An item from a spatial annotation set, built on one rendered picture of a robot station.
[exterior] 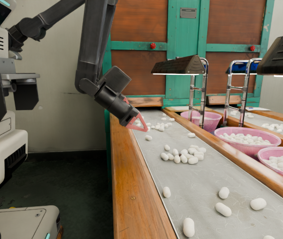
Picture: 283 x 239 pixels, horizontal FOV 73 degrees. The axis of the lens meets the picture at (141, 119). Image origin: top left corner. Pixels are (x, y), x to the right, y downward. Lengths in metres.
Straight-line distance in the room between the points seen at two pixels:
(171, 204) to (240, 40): 1.56
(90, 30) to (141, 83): 0.99
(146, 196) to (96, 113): 1.92
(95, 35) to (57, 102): 1.87
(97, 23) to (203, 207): 0.53
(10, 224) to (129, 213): 0.96
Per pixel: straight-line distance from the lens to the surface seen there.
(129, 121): 0.61
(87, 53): 0.57
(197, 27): 1.67
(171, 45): 1.57
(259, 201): 0.54
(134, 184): 0.52
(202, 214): 0.49
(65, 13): 1.01
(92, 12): 0.58
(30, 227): 1.25
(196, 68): 0.77
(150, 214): 0.43
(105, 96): 0.59
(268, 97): 3.02
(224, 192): 0.54
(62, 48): 2.36
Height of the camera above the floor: 1.04
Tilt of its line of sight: 14 degrees down
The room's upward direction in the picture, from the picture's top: straight up
